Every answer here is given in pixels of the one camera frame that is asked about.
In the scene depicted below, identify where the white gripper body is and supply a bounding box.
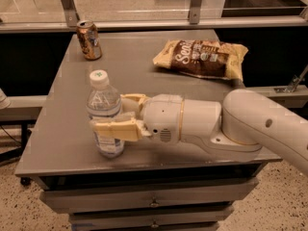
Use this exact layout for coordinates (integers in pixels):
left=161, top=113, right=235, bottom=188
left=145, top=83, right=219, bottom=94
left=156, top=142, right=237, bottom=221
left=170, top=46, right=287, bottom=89
left=142, top=94, right=184, bottom=143

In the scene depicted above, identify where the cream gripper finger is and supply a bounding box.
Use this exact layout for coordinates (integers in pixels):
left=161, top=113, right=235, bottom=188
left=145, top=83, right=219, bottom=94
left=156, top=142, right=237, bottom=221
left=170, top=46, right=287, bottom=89
left=90, top=117, right=151, bottom=141
left=120, top=93, right=149, bottom=117

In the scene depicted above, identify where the clear plastic water bottle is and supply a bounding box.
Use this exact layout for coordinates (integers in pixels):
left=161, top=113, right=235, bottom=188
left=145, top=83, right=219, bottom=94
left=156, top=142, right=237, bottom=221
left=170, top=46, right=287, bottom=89
left=86, top=69, right=124, bottom=158

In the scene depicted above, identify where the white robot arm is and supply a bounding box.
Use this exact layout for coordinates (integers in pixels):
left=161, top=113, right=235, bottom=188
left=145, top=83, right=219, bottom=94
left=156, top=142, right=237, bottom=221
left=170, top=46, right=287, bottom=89
left=90, top=89, right=308, bottom=175

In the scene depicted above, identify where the brown chip bag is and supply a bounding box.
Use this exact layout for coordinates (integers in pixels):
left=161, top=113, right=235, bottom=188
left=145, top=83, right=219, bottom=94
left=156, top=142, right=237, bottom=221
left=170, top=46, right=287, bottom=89
left=153, top=39, right=248, bottom=80

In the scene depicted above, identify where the grey drawer cabinet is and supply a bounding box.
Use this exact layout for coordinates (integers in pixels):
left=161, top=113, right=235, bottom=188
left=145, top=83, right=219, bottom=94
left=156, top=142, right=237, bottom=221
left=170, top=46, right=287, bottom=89
left=15, top=31, right=278, bottom=231

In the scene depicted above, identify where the brown soda can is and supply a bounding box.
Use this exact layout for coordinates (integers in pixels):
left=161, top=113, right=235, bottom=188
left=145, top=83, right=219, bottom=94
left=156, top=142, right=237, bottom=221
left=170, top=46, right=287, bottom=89
left=76, top=20, right=102, bottom=61

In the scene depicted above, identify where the lower grey drawer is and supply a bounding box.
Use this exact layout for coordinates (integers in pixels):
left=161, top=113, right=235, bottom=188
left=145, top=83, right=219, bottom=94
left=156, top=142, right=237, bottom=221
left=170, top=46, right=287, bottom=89
left=69, top=206, right=234, bottom=231

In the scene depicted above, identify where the grey drawer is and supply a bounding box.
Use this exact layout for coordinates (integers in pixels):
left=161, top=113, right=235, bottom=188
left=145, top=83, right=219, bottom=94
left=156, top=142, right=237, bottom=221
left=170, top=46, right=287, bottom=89
left=69, top=206, right=234, bottom=231
left=40, top=177, right=258, bottom=213

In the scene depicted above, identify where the upper grey drawer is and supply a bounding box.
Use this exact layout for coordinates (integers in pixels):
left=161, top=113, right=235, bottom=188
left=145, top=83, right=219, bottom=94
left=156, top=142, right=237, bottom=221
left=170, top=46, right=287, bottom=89
left=40, top=177, right=258, bottom=213

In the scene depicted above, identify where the metal railing frame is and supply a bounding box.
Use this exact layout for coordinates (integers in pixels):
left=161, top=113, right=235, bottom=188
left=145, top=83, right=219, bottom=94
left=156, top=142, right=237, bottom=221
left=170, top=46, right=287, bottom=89
left=0, top=0, right=308, bottom=33

